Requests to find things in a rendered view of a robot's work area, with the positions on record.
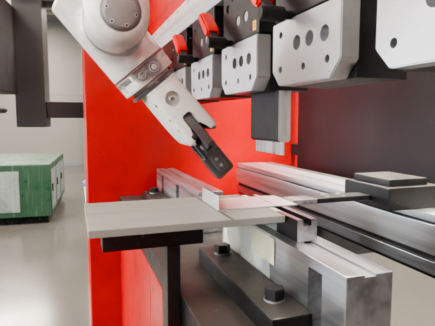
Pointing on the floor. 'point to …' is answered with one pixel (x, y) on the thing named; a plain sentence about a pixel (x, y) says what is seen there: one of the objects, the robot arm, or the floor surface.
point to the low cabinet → (30, 187)
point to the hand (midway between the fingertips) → (217, 163)
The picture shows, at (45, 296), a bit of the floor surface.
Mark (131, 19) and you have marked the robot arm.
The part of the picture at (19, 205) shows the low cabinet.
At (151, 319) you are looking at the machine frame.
